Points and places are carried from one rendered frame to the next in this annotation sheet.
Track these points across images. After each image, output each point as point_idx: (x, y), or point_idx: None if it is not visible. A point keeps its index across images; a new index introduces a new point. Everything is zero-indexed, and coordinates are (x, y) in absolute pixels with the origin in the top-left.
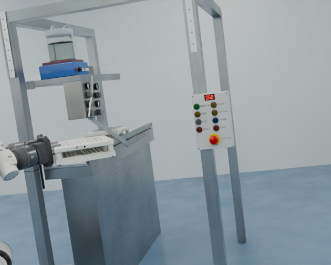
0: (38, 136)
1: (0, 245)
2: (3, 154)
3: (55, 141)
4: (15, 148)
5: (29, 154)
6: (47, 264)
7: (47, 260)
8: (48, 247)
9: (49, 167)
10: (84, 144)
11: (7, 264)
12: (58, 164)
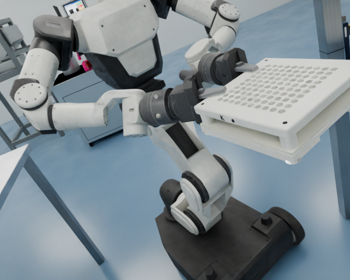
0: (225, 54)
1: (204, 170)
2: (126, 105)
3: (252, 65)
4: (147, 93)
5: (153, 111)
6: (338, 166)
7: (339, 162)
8: (343, 150)
9: None
10: (232, 115)
11: (198, 195)
12: (204, 131)
